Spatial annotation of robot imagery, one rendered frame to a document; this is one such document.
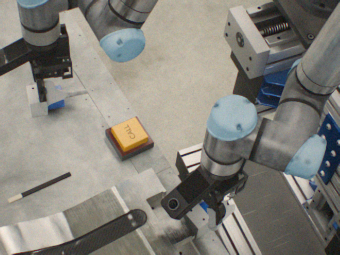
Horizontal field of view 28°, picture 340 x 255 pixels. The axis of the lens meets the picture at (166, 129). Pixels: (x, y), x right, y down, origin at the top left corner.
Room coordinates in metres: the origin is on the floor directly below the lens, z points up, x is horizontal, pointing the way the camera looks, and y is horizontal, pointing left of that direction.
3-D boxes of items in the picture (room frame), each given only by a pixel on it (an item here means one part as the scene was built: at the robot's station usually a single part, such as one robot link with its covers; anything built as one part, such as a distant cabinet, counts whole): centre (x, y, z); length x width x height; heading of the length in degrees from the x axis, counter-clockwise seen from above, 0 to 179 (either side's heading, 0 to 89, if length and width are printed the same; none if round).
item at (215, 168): (0.63, -0.10, 1.07); 0.08 x 0.08 x 0.05
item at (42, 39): (0.87, 0.27, 1.07); 0.08 x 0.08 x 0.05
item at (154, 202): (0.61, -0.01, 0.87); 0.05 x 0.05 x 0.04; 37
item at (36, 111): (0.87, 0.25, 0.83); 0.13 x 0.05 x 0.05; 113
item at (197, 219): (0.65, -0.12, 0.83); 0.13 x 0.05 x 0.05; 135
